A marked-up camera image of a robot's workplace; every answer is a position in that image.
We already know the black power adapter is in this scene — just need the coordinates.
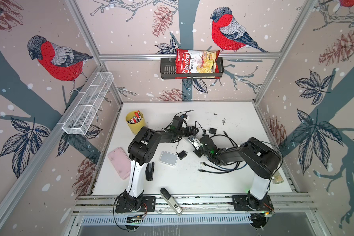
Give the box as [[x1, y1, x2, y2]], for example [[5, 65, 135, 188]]
[[176, 139, 187, 160], [194, 121, 217, 142]]

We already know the black ethernet cable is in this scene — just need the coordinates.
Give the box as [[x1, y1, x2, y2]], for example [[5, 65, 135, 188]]
[[197, 130, 248, 174]]

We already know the white network switch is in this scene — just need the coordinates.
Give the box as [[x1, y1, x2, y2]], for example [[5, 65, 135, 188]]
[[159, 151, 179, 166], [187, 135, 196, 144]]

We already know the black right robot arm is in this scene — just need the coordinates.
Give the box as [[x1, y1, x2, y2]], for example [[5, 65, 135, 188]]
[[193, 135, 283, 210]]

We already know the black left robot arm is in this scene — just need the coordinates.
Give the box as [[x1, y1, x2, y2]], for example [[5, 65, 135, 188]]
[[123, 115, 199, 210]]

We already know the yellow cup with pens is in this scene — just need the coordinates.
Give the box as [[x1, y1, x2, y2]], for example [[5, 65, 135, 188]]
[[125, 110, 146, 135]]

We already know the black stapler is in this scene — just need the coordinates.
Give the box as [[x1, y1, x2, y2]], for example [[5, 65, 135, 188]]
[[145, 162, 155, 181]]

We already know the black grey remote device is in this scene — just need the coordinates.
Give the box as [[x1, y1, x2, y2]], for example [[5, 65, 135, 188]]
[[160, 187, 183, 216]]

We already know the red cassava chips bag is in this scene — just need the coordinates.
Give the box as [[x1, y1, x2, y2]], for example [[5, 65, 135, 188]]
[[176, 49, 220, 73]]

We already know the blue ethernet cable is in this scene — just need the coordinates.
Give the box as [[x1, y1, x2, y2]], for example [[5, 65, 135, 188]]
[[215, 162, 248, 172]]

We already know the black wall basket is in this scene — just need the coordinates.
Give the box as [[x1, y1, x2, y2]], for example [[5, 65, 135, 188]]
[[160, 57, 224, 80]]

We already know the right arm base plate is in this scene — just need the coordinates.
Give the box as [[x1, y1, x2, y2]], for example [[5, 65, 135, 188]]
[[232, 194, 274, 211]]

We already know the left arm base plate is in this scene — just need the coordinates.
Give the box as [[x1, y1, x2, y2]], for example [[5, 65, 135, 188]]
[[115, 191, 156, 213]]

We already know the white wire mesh shelf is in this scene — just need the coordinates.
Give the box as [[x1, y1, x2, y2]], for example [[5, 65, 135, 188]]
[[62, 72, 114, 135]]

